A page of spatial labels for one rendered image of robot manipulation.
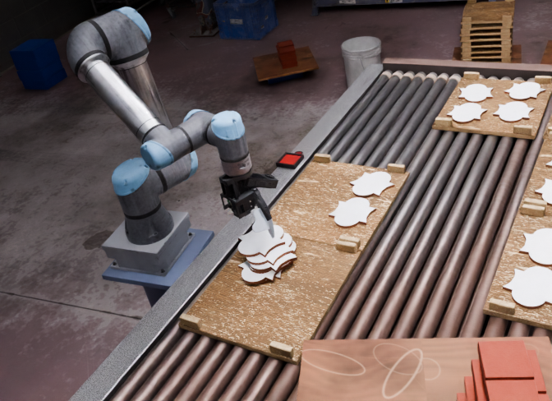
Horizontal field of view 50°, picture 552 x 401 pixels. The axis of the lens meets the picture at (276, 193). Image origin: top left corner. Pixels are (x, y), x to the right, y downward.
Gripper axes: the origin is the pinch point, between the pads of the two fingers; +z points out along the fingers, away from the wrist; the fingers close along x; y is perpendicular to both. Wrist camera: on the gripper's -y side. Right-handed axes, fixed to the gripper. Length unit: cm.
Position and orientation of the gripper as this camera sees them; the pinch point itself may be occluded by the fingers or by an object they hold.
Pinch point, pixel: (258, 226)
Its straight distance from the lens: 166.3
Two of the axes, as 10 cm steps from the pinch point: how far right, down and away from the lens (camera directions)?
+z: 1.6, 8.1, 5.6
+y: -7.5, 4.7, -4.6
